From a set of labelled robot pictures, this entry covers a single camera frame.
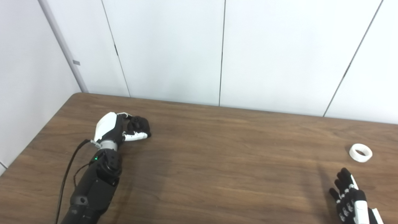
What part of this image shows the round black part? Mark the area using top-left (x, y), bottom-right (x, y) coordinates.
top-left (127, 116), bottom-right (152, 137)

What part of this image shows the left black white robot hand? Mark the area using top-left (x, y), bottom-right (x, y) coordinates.
top-left (93, 112), bottom-right (152, 144)

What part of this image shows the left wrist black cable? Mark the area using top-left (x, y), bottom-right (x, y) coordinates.
top-left (55, 139), bottom-right (102, 224)

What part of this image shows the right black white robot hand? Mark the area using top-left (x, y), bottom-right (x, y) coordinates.
top-left (329, 168), bottom-right (383, 224)

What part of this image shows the grey wall corner post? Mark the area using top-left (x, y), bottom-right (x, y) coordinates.
top-left (38, 0), bottom-right (90, 93)

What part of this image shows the white ring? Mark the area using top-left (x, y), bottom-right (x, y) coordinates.
top-left (349, 143), bottom-right (373, 163)

